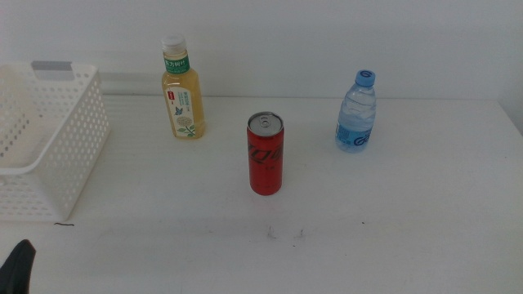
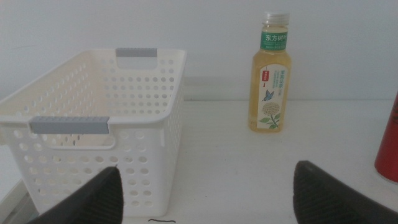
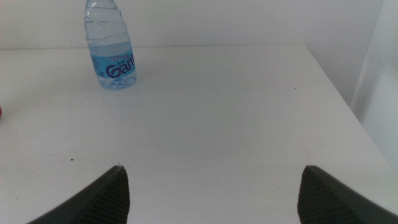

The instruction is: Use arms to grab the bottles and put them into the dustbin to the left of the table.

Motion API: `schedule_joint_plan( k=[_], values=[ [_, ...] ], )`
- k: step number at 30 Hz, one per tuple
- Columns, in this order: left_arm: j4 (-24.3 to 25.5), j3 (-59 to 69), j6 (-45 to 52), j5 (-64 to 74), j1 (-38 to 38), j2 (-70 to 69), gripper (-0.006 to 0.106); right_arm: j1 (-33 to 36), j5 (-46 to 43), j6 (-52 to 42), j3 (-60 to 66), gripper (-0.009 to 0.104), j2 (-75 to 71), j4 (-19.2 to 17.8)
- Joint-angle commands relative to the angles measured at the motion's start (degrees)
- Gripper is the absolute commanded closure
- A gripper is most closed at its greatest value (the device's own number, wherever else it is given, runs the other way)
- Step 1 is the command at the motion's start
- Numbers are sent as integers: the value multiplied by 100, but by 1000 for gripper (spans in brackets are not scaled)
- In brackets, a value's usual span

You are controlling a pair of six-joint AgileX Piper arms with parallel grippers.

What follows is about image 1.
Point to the red soda can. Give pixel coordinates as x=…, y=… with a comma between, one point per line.
x=265, y=163

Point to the yellow tea bottle green label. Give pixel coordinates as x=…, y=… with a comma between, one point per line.
x=184, y=98

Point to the clear water bottle blue cap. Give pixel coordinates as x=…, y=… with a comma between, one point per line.
x=355, y=118

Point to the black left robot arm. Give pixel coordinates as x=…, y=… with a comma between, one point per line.
x=16, y=269

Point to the white perforated plastic basket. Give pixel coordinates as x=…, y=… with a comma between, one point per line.
x=61, y=163

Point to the small black scrap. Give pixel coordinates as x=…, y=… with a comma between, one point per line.
x=64, y=224

